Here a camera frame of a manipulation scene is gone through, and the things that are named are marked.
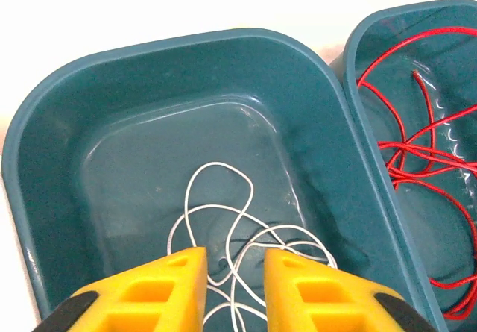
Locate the white cable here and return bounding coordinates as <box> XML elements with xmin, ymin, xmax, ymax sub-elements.
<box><xmin>166</xmin><ymin>161</ymin><xmax>338</xmax><ymax>332</ymax></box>

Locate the red cable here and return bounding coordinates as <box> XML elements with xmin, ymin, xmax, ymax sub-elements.
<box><xmin>356</xmin><ymin>27</ymin><xmax>477</xmax><ymax>321</ymax></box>

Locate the teal plastic tray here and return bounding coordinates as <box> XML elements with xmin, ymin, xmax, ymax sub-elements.
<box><xmin>341</xmin><ymin>0</ymin><xmax>477</xmax><ymax>332</ymax></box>
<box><xmin>1</xmin><ymin>28</ymin><xmax>448</xmax><ymax>332</ymax></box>

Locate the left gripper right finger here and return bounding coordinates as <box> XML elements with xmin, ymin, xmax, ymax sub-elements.
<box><xmin>264</xmin><ymin>249</ymin><xmax>439</xmax><ymax>332</ymax></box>

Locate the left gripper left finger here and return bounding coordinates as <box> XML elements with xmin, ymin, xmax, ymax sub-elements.
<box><xmin>35</xmin><ymin>246</ymin><xmax>208</xmax><ymax>332</ymax></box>

